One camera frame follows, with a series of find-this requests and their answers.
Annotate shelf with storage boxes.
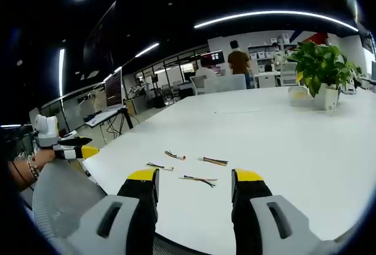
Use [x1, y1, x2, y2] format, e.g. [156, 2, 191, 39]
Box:
[247, 42, 298, 74]

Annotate wall screen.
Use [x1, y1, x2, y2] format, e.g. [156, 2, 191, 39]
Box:
[209, 50, 227, 62]

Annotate monitor on stand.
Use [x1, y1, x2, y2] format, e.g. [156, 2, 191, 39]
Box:
[105, 69, 125, 109]

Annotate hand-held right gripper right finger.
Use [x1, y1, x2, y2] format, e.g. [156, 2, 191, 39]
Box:
[230, 168, 323, 255]

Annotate JST connector cable long wires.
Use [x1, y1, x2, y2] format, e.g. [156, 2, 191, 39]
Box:
[179, 175, 219, 189]

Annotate wire bundle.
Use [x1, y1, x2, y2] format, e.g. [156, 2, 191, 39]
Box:
[202, 156, 229, 168]

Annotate white plant pot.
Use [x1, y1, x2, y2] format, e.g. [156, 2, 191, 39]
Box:
[313, 83, 342, 112]

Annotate green potted plant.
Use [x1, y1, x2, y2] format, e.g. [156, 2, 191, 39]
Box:
[286, 41, 364, 98]

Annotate white bowl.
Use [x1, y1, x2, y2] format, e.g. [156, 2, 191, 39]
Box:
[287, 86, 310, 106]

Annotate white office chair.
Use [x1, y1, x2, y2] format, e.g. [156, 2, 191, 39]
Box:
[189, 75, 208, 96]
[204, 73, 247, 94]
[280, 62, 300, 87]

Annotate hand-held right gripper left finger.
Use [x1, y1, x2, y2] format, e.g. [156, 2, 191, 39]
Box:
[66, 168, 161, 255]

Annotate grey mesh office chair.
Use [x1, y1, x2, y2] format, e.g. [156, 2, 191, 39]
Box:
[31, 157, 110, 240]

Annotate JST connector cable white plug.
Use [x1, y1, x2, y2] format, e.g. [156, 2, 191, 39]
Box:
[146, 162, 175, 172]

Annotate ceiling light strip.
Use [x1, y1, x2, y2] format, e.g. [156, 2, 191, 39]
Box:
[193, 10, 360, 33]
[58, 48, 66, 98]
[135, 42, 160, 59]

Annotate beaded wrist bracelet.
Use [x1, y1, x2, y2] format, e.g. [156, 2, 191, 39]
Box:
[26, 153, 41, 181]

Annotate small side desk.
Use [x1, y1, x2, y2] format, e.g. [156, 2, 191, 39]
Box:
[85, 105, 130, 128]

